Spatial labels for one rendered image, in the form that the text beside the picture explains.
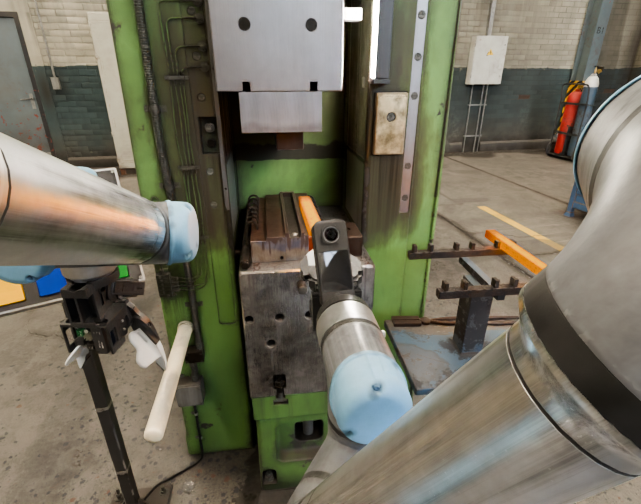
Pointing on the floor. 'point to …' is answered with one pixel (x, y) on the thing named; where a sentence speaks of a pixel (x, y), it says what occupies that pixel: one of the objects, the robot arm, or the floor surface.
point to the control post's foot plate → (148, 496)
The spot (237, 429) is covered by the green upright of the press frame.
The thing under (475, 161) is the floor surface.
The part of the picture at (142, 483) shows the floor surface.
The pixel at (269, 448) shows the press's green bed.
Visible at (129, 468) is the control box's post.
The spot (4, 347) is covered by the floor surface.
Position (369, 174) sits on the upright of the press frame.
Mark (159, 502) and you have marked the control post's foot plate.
